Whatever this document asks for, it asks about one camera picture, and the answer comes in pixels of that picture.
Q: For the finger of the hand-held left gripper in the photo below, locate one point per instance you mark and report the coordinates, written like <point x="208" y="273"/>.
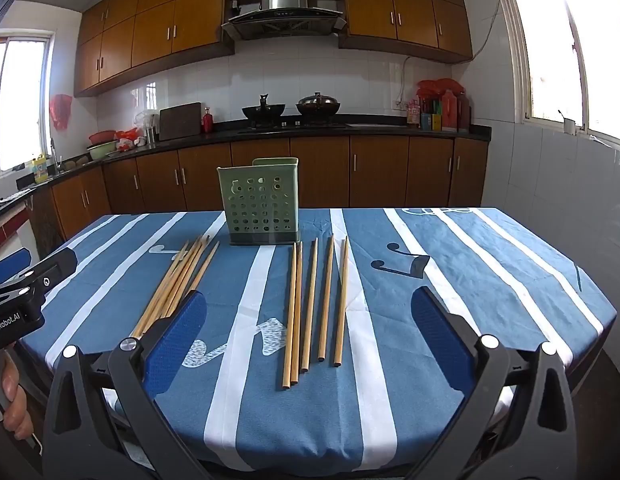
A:
<point x="54" y="267"/>
<point x="9" y="266"/>

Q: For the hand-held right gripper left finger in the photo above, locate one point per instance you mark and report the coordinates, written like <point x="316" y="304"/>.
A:
<point x="179" y="340"/>

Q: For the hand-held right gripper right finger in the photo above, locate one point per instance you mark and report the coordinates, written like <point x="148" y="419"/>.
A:
<point x="440" y="340"/>

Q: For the bundle of bamboo chopsticks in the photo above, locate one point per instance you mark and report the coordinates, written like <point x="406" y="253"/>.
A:
<point x="177" y="280"/>

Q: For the long bamboo chopstick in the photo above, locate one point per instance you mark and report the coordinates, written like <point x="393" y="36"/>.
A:
<point x="289" y="320"/>
<point x="297" y="320"/>
<point x="327" y="300"/>
<point x="310" y="310"/>
<point x="342" y="305"/>

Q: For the green perforated utensil holder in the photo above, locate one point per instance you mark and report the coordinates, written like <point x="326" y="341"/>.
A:
<point x="260" y="172"/>

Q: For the person's left hand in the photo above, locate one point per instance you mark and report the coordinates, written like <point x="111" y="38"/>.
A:
<point x="17" y="400"/>

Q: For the blue striped tablecloth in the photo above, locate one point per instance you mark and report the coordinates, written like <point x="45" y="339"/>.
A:
<point x="490" y="270"/>

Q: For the yellow detergent bottle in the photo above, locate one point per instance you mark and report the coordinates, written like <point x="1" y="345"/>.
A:
<point x="40" y="172"/>

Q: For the kitchen faucet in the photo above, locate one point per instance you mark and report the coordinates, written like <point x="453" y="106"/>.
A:
<point x="53" y="155"/>

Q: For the green plastic basin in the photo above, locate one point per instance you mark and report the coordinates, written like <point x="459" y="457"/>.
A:
<point x="102" y="151"/>

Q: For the red plastic basin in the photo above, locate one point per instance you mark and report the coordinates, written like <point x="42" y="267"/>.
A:
<point x="102" y="136"/>

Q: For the red and white bag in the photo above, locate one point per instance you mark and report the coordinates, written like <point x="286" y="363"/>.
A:
<point x="127" y="140"/>

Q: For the steel cup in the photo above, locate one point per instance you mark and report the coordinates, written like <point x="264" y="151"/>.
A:
<point x="150" y="136"/>

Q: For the kitchen window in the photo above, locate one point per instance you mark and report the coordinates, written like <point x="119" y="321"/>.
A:
<point x="19" y="100"/>
<point x="550" y="50"/>

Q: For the white plastic bag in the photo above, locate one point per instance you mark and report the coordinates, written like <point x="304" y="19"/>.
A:
<point x="144" y="120"/>

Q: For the wooden base cabinets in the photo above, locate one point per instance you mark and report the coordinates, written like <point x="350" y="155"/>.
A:
<point x="380" y="170"/>

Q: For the dark cutting board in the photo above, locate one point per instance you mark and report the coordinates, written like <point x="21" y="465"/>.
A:
<point x="179" y="120"/>

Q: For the black kitchen countertop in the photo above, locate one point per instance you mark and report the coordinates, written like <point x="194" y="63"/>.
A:
<point x="470" y="132"/>

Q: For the red bottle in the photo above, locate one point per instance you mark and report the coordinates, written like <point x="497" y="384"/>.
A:
<point x="207" y="122"/>

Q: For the yellow seasoning box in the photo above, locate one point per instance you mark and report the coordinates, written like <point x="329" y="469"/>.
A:
<point x="431" y="122"/>

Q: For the pink label bottle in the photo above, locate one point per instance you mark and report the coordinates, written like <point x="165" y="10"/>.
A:
<point x="413" y="115"/>

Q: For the black gas stove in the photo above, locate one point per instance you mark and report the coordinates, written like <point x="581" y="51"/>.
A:
<point x="290" y="124"/>

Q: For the black wok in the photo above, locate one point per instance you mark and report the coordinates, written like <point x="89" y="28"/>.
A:
<point x="262" y="111"/>

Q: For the white cup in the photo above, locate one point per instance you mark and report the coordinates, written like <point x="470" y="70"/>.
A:
<point x="569" y="127"/>

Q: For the wok with lid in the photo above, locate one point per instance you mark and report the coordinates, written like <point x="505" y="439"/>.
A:
<point x="317" y="105"/>

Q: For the wooden wall cabinet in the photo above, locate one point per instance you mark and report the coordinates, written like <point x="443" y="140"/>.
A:
<point x="400" y="5"/>
<point x="154" y="30"/>

